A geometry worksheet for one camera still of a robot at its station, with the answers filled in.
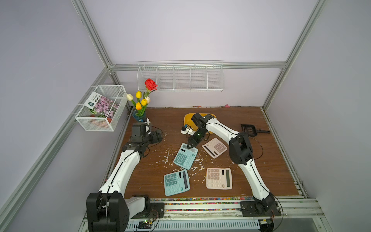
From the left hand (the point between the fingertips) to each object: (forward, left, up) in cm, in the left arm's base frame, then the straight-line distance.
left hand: (155, 133), depth 84 cm
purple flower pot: (+8, +24, +16) cm, 30 cm away
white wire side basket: (+2, +31, +12) cm, 33 cm away
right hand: (-1, -20, -13) cm, 24 cm away
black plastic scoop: (+10, -67, -17) cm, 70 cm away
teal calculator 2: (-24, -11, -15) cm, 30 cm away
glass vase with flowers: (+14, +10, +4) cm, 17 cm away
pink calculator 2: (-23, -35, -15) cm, 45 cm away
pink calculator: (-4, -36, -15) cm, 39 cm away
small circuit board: (-42, +7, -18) cm, 46 cm away
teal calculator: (-9, -17, -16) cm, 25 cm away
